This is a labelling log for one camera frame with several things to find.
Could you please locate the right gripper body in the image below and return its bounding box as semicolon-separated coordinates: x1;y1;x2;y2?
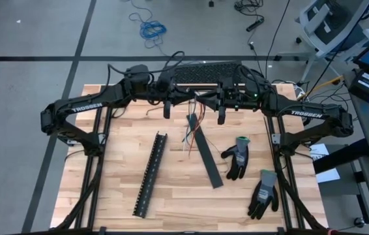
218;89;249;125

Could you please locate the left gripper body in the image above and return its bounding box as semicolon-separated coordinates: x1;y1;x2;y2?
153;92;175;119

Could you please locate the bundle of coloured wires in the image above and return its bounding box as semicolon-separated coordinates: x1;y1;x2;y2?
188;102;207;158

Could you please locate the green cable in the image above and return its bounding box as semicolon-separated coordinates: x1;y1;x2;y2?
184;97;199;144

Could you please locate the thin black cable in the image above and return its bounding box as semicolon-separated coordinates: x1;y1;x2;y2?
301;0;369;102
203;134;229;172
265;0;292;82

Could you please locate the black duct cover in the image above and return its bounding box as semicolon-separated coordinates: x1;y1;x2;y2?
186;113;224;189

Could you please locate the black slotted cable duct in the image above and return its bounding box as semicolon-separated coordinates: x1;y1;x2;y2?
132;131;168;219

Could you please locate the black glove green cuff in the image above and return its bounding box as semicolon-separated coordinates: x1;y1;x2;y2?
220;136;251;181

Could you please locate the black power strip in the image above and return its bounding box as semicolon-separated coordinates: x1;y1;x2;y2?
245;18;265;33

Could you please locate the black glove grey cuff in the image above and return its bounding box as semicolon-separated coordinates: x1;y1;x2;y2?
247;168;280;220

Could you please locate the white paper sheet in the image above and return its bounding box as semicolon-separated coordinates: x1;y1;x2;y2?
310;143;341;183

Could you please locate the black desk leg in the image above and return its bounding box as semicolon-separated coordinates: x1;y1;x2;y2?
313;138;369;176

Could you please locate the grey desk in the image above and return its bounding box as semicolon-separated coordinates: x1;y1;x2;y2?
344;65;369;235

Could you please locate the small black computer box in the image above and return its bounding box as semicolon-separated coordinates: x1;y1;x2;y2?
348;70;369;104

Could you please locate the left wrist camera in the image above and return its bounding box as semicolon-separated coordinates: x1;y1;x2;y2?
156;70;174;93

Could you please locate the black aluminium table frame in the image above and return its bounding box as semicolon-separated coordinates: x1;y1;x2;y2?
53;84;331;235

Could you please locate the blue floor cable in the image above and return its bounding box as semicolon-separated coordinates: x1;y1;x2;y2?
128;0;169;50

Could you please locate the thin black hanging cable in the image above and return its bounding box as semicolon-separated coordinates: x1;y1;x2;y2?
265;0;292;82
301;0;369;102

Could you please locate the yellow floor cable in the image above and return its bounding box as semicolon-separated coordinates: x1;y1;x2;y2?
304;75;344;99

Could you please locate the black floor cable heap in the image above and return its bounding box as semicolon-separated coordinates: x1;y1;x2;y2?
234;0;264;14

